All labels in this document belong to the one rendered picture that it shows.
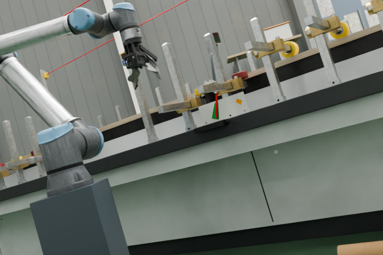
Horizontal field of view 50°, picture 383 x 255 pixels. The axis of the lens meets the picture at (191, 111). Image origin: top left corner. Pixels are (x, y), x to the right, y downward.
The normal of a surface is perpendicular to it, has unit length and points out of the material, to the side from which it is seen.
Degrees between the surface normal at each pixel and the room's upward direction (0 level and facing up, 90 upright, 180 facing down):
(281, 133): 90
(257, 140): 90
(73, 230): 90
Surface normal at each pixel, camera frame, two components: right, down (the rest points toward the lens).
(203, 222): -0.53, 0.11
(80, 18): -0.20, 0.00
